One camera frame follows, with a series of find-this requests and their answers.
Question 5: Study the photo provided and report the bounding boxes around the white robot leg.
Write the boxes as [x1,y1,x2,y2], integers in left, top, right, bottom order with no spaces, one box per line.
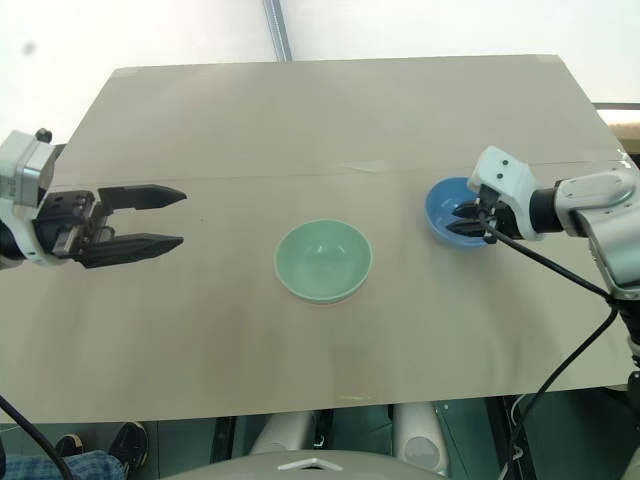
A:
[248,408,317,457]
[391,401,450,477]

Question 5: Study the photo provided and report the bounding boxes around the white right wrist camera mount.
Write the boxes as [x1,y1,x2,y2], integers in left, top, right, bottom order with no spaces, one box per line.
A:
[466,145,547,242]

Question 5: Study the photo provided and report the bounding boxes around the blue bowl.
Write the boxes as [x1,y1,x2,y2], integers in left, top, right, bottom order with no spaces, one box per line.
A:
[424,176,494,250]

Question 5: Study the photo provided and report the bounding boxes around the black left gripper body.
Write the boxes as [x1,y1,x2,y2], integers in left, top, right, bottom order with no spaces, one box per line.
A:
[33,187,118,262]

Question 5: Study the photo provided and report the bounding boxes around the black sneaker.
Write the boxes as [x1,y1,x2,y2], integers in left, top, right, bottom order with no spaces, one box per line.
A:
[106,420,149,476]
[53,433,84,459]

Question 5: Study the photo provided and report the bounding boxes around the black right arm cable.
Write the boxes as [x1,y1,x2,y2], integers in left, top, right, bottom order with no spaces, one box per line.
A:
[478,209,622,480]

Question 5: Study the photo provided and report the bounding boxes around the green bowl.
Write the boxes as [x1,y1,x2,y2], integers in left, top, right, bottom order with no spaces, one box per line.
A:
[272,219,374,307]

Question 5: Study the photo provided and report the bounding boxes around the grey robot torso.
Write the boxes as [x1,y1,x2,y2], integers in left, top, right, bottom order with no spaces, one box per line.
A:
[149,448,451,480]

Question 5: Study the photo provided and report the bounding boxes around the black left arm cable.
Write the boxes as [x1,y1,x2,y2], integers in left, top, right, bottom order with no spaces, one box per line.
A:
[0,394,76,480]

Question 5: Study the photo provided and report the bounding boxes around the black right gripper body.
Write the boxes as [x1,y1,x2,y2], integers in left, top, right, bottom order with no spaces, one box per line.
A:
[476,184,522,246]

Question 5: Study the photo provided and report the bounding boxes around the blue plaid trouser leg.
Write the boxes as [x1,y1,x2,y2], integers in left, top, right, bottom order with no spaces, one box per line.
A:
[0,449,127,480]

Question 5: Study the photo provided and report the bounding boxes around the silver metal pole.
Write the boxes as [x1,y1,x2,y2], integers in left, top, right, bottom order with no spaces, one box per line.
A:
[261,0,294,64]

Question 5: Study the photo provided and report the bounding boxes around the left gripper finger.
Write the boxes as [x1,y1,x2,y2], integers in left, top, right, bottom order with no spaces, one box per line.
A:
[97,184,189,216]
[79,232,186,271]

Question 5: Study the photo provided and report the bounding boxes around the thin white cable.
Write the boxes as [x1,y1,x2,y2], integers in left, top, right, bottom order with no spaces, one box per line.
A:
[507,393,529,480]

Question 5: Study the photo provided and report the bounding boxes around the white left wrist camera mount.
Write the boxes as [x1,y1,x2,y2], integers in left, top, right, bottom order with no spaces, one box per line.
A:
[0,128,57,267]

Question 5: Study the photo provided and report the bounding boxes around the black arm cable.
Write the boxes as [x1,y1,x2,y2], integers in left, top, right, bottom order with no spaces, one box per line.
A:
[0,394,76,480]
[478,209,622,480]

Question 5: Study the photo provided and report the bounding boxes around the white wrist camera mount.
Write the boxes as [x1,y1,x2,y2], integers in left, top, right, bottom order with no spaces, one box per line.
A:
[466,145,547,242]
[0,128,57,267]

